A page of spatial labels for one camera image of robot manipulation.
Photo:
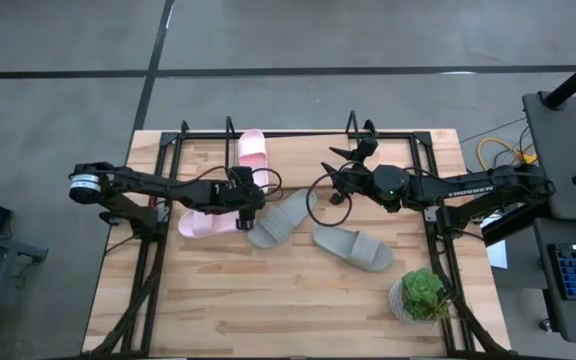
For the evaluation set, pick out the pink slide sandal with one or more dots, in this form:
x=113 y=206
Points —
x=253 y=150
x=203 y=225

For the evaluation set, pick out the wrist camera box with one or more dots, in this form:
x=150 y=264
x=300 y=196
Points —
x=367 y=148
x=243 y=176

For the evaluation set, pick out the black slanted pole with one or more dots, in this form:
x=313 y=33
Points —
x=573 y=80

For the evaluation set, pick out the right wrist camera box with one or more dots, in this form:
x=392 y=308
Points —
x=367 y=148

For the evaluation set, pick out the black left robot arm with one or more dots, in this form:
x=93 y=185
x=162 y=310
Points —
x=168 y=187

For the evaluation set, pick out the black-framed wooden shoe shelf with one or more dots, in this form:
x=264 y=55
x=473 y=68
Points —
x=298 y=160

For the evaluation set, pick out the grey keyboard desk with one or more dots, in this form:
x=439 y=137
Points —
x=553 y=320

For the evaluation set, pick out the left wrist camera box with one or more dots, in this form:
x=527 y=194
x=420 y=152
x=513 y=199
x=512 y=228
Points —
x=243 y=176

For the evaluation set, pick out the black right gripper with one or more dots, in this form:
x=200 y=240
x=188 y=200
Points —
x=358 y=181

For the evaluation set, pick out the potted green succulent plant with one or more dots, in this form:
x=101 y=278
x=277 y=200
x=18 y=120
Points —
x=420 y=295

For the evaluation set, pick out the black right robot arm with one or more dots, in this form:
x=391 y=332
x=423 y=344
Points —
x=468 y=187

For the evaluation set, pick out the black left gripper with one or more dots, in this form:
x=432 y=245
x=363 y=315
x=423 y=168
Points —
x=245 y=197

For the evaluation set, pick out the white paper sheet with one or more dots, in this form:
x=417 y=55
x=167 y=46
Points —
x=498 y=255

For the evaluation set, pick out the grey slide sandal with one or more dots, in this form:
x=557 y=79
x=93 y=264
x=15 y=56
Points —
x=353 y=247
x=278 y=225

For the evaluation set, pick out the grey equipment cart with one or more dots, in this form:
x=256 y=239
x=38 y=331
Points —
x=563 y=165

